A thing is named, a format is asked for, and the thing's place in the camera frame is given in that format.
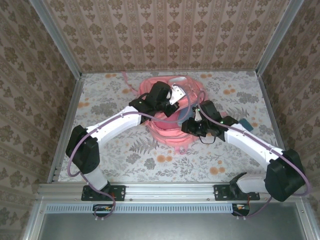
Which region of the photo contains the grey metal panel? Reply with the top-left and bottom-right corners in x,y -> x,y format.
23,201 -> 320,240

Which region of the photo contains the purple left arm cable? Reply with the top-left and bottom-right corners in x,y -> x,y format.
68,86 -> 193,223

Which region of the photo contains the small wired electronics board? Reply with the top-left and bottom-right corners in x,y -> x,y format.
231,202 -> 251,217
92,203 -> 114,217

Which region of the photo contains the aluminium frame post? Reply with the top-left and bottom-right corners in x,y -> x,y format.
255,0 -> 305,77
28,0 -> 83,79

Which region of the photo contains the dark teal pencil case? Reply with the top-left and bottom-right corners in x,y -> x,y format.
238,118 -> 254,133

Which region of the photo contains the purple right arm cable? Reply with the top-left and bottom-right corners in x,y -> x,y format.
196,90 -> 313,221

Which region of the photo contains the aluminium mounting rail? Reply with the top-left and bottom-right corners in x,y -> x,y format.
36,181 -> 310,202

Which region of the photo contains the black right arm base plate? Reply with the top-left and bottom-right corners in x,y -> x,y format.
213,184 -> 261,202

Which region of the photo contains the floral table cover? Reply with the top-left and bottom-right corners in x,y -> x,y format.
57,71 -> 291,183

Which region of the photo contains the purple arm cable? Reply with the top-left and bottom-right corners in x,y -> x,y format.
68,86 -> 193,223
196,90 -> 313,221

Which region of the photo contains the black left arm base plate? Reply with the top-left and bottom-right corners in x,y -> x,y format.
81,184 -> 127,202

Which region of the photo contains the pink student backpack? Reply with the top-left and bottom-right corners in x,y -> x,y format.
121,70 -> 208,156

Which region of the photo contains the slotted grey cable duct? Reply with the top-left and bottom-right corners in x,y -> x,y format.
46,202 -> 235,214

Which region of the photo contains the aluminium side rail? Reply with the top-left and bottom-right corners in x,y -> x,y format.
256,72 -> 296,183
47,74 -> 86,185

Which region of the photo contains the thin aluminium rear rail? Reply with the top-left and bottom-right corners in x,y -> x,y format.
81,69 -> 258,75

